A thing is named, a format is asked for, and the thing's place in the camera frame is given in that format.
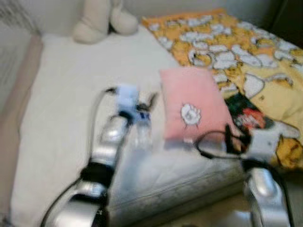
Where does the clear plastic water bottle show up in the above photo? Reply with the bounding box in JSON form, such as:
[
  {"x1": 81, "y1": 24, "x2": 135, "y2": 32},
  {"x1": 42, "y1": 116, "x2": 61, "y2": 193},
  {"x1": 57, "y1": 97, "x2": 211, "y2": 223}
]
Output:
[{"x1": 135, "y1": 110, "x2": 153, "y2": 151}]

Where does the pink pillow with white patch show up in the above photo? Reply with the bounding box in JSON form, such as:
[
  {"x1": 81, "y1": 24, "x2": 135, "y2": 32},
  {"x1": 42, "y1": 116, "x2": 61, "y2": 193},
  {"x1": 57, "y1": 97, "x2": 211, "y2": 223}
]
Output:
[{"x1": 160, "y1": 68, "x2": 240, "y2": 141}]

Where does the white quilted mattress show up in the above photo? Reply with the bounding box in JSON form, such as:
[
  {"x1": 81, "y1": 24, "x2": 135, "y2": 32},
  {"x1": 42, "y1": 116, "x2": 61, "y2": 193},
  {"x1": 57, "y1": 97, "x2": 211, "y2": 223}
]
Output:
[{"x1": 9, "y1": 26, "x2": 251, "y2": 227}]

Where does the orange cartoon print blanket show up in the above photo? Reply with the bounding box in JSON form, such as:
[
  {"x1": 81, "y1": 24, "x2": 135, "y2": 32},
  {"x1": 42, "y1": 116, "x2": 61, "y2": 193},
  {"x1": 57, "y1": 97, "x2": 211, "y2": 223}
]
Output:
[{"x1": 142, "y1": 9, "x2": 303, "y2": 170}]

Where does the cream plush toy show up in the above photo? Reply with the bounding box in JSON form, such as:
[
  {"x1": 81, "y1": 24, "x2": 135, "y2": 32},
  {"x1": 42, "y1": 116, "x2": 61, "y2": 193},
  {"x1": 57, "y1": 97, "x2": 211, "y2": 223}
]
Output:
[{"x1": 72, "y1": 0, "x2": 139, "y2": 44}]

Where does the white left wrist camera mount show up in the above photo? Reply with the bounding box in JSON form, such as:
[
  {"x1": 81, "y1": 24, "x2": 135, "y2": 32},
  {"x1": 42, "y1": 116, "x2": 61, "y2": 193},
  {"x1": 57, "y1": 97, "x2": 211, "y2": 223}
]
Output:
[{"x1": 116, "y1": 85, "x2": 139, "y2": 112}]

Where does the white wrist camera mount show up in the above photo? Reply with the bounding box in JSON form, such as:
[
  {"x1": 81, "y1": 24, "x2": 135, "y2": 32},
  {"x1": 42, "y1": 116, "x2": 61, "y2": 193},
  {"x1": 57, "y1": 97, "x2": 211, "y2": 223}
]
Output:
[
  {"x1": 116, "y1": 85, "x2": 139, "y2": 112},
  {"x1": 249, "y1": 129, "x2": 285, "y2": 160}
]

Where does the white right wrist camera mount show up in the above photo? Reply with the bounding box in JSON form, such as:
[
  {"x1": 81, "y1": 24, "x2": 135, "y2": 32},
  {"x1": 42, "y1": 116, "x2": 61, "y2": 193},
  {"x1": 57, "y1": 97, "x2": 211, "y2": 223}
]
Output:
[{"x1": 249, "y1": 129, "x2": 285, "y2": 160}]

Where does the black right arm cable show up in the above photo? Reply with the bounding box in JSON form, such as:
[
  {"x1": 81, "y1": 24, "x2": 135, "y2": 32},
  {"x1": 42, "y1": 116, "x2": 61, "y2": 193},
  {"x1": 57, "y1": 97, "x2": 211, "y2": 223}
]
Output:
[{"x1": 194, "y1": 129, "x2": 249, "y2": 160}]

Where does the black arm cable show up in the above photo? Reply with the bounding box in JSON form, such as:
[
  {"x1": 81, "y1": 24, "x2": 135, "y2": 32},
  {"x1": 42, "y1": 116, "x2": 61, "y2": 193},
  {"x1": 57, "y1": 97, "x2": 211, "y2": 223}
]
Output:
[
  {"x1": 88, "y1": 87, "x2": 118, "y2": 164},
  {"x1": 194, "y1": 129, "x2": 249, "y2": 160}
]

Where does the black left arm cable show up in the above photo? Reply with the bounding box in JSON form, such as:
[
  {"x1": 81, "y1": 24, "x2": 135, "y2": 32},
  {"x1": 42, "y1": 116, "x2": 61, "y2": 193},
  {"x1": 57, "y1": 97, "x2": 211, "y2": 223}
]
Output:
[{"x1": 88, "y1": 87, "x2": 118, "y2": 164}]

